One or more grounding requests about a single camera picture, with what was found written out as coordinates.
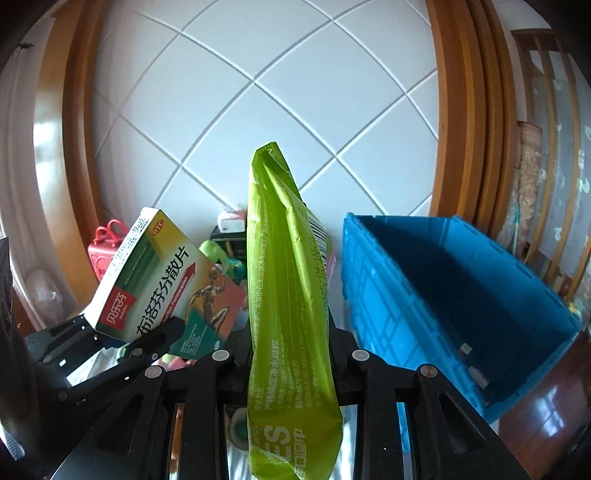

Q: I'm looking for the red toy suitcase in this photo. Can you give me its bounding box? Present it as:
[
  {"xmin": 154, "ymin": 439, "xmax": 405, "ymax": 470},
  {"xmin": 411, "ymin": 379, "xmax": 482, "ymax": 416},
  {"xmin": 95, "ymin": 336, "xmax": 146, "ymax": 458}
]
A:
[{"xmin": 88, "ymin": 219, "xmax": 125, "ymax": 284}]

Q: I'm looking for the green wet wipes packet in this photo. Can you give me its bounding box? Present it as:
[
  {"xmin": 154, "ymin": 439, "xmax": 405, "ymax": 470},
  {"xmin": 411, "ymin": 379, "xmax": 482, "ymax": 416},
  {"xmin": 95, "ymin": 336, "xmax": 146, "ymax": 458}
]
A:
[{"xmin": 246, "ymin": 143, "xmax": 343, "ymax": 480}]

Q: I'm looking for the black gift box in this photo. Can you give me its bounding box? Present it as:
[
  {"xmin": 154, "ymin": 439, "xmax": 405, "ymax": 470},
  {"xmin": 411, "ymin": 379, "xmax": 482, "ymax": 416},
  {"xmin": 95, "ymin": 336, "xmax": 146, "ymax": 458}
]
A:
[{"xmin": 210, "ymin": 226, "xmax": 250, "ymax": 259}]

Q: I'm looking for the white quilted headboard panel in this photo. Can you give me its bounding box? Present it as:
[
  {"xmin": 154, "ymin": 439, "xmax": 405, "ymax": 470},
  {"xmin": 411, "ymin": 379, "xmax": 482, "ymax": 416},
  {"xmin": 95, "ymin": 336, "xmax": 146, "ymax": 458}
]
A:
[{"xmin": 88, "ymin": 0, "xmax": 439, "ymax": 241}]

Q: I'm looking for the colourful ornament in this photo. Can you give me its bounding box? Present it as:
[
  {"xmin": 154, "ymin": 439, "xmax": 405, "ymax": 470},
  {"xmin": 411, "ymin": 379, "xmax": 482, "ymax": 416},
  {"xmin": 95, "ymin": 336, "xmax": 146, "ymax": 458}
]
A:
[{"xmin": 554, "ymin": 272, "xmax": 591, "ymax": 319}]

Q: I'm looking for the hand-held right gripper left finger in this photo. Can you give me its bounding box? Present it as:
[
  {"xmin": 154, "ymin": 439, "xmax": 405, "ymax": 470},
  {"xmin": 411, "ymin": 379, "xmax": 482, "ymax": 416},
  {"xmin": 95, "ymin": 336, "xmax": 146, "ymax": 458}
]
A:
[{"xmin": 51, "ymin": 330, "xmax": 252, "ymax": 480}]

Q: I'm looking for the rolled patterned carpet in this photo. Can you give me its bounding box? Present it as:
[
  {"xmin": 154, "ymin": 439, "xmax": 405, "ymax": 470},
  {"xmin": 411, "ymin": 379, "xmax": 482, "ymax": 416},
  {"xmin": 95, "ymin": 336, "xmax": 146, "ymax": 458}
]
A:
[{"xmin": 505, "ymin": 121, "xmax": 543, "ymax": 250}]

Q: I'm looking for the small round green-lidded tub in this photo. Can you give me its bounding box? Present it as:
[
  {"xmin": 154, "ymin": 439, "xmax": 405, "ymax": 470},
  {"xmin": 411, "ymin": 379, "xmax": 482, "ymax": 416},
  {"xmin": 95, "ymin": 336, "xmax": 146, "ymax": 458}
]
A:
[{"xmin": 229, "ymin": 406, "xmax": 250, "ymax": 450}]

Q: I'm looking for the white tissue box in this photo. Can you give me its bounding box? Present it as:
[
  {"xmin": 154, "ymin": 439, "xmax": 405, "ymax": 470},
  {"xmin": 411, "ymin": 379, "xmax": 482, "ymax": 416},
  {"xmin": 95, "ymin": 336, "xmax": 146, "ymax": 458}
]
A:
[{"xmin": 218, "ymin": 208, "xmax": 247, "ymax": 234}]

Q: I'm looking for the white curtain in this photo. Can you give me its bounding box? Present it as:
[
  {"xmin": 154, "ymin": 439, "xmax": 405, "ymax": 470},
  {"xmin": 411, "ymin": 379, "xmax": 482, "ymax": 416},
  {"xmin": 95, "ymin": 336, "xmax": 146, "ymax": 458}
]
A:
[{"xmin": 0, "ymin": 46, "xmax": 65, "ymax": 333}]

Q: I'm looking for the green and white medicine box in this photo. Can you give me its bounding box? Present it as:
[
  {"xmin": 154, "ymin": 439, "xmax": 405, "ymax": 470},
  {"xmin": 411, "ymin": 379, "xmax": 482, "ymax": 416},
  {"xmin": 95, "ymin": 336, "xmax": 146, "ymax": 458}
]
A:
[{"xmin": 87, "ymin": 207, "xmax": 247, "ymax": 361}]

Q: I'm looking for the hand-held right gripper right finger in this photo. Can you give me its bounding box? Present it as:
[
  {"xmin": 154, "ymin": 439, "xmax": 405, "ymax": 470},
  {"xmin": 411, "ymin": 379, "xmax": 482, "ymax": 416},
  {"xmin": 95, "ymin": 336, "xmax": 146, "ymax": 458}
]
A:
[{"xmin": 325, "ymin": 314, "xmax": 532, "ymax": 480}]

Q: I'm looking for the blue plastic container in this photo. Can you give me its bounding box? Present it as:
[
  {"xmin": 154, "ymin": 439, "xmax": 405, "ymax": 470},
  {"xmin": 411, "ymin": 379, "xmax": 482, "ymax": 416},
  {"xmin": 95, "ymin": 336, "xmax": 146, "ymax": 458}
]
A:
[{"xmin": 342, "ymin": 212, "xmax": 583, "ymax": 423}]

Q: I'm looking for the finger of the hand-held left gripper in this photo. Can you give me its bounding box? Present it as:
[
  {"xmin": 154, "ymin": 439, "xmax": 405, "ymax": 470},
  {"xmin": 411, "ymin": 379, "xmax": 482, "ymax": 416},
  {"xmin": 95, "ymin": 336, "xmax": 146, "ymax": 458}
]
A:
[
  {"xmin": 55, "ymin": 318, "xmax": 186, "ymax": 407},
  {"xmin": 25, "ymin": 314, "xmax": 100, "ymax": 370}
]

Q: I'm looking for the white bed sheet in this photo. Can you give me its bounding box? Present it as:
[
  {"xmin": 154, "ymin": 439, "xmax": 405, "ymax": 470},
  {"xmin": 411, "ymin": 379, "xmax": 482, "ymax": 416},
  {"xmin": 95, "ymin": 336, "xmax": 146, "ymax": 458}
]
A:
[{"xmin": 65, "ymin": 272, "xmax": 416, "ymax": 480}]

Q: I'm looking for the wooden headboard frame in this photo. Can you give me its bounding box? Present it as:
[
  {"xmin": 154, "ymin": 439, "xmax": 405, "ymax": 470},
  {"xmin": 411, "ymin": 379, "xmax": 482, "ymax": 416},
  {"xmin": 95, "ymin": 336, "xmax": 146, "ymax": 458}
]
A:
[
  {"xmin": 425, "ymin": 0, "xmax": 518, "ymax": 241},
  {"xmin": 32, "ymin": 0, "xmax": 112, "ymax": 324}
]

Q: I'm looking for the wooden glass screen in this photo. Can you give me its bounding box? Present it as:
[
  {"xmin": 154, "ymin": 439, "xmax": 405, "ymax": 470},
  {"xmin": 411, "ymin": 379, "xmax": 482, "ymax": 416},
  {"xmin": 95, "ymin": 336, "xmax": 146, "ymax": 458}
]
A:
[{"xmin": 512, "ymin": 30, "xmax": 591, "ymax": 296}]

